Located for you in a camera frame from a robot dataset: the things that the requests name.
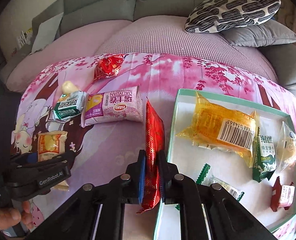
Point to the grey green sofa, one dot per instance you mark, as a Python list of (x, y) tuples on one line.
[(78, 13)]

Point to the green mung bean biscuit pack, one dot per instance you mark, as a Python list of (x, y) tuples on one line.
[(264, 157)]

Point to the yellow transparent cake packet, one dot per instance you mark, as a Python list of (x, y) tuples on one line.
[(214, 126)]

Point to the light grey small cushion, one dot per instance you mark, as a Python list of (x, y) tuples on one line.
[(46, 33)]

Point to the pink sofa seat cover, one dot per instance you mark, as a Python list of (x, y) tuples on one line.
[(151, 34)]

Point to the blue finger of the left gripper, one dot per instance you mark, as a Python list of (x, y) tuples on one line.
[(30, 160)]

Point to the teal white cardboard tray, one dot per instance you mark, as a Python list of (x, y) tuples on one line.
[(228, 166)]

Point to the person left hand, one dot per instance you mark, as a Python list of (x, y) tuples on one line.
[(10, 217)]

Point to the yellow jelly cup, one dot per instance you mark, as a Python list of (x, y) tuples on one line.
[(68, 87)]

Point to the red triangular snack packet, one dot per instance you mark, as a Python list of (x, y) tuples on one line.
[(109, 66)]

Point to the green clear pastry packet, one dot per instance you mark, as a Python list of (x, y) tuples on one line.
[(206, 178)]

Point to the orange yellow snack packet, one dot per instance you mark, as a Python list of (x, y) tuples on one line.
[(51, 144)]

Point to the black white patterned pillow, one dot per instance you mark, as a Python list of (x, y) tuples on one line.
[(214, 16)]

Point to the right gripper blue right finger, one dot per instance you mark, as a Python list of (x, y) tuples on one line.
[(160, 163)]

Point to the small green white snack packet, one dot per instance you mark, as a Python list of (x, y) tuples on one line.
[(70, 105)]

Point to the pink cartoon tablecloth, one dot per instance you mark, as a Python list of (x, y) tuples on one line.
[(103, 151)]

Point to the white items on shelf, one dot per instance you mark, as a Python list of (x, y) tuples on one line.
[(23, 39)]

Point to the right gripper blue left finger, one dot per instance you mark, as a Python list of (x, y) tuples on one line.
[(141, 174)]

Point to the pink swiss roll packet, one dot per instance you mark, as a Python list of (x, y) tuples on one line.
[(117, 105)]

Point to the grey pillow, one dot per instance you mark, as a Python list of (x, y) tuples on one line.
[(266, 34)]

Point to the clear steamed cake packet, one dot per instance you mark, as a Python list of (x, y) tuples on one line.
[(286, 149)]

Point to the red milk biscuit pack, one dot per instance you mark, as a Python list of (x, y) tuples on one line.
[(282, 195)]

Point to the red gold cake packet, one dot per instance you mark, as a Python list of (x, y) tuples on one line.
[(154, 139)]

